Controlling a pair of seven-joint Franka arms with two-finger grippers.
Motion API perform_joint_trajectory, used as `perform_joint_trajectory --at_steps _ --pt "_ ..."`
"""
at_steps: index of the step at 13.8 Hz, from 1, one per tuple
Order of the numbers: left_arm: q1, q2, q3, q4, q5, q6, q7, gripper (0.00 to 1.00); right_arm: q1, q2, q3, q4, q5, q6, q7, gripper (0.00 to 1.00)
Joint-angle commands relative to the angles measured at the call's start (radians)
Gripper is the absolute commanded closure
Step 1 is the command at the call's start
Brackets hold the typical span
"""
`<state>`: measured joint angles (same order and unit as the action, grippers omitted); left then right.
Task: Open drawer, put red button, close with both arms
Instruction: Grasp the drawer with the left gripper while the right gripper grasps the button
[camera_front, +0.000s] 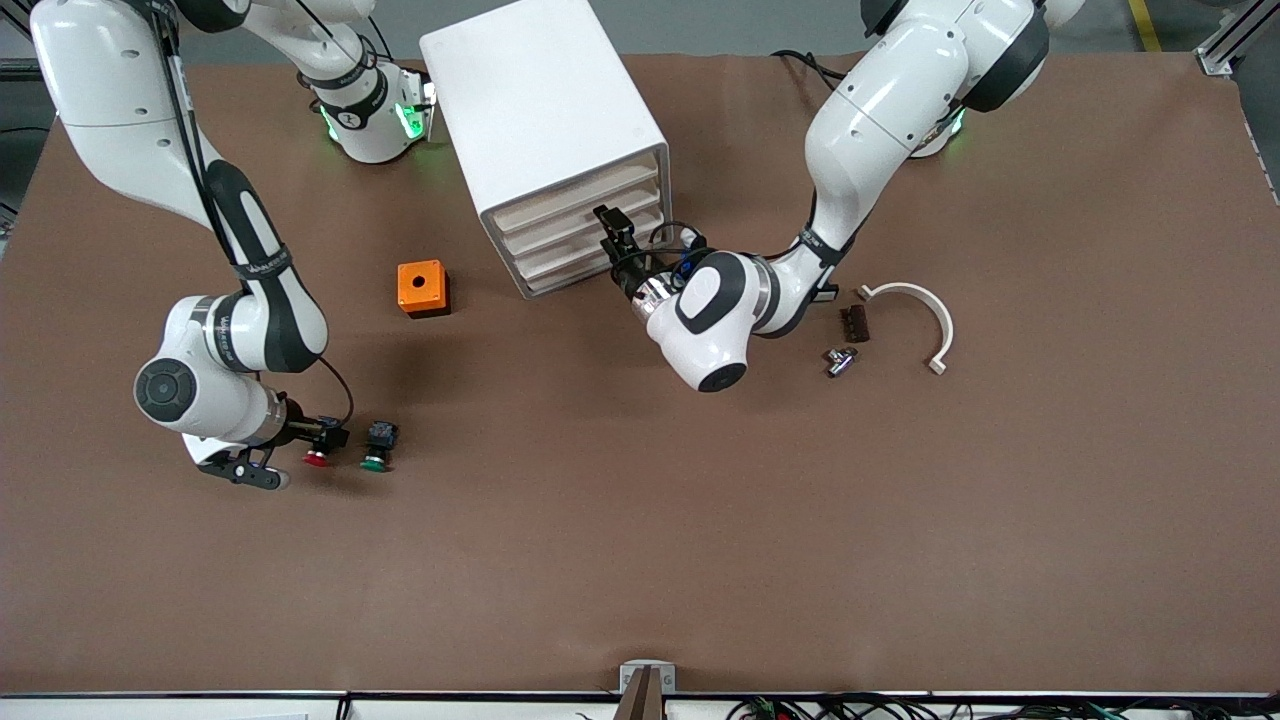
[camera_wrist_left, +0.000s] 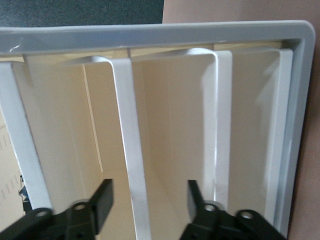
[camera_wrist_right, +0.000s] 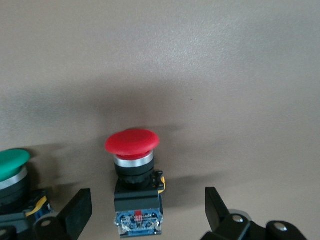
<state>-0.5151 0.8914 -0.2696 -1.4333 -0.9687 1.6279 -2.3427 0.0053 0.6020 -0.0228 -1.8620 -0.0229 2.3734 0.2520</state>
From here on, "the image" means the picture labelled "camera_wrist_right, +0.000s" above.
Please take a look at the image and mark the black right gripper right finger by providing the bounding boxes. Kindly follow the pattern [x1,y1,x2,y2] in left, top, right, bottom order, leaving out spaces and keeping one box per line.
[201,186,311,240]

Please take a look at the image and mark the red mushroom push button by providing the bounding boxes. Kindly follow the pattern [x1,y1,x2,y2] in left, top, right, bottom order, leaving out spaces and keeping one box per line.
[104,128,166,237]

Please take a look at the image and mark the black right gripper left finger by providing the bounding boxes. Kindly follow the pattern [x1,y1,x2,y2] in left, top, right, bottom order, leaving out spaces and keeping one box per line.
[0,188,93,240]

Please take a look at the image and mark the green mushroom push button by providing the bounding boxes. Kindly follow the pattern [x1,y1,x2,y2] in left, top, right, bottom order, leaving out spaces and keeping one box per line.
[0,148,55,226]

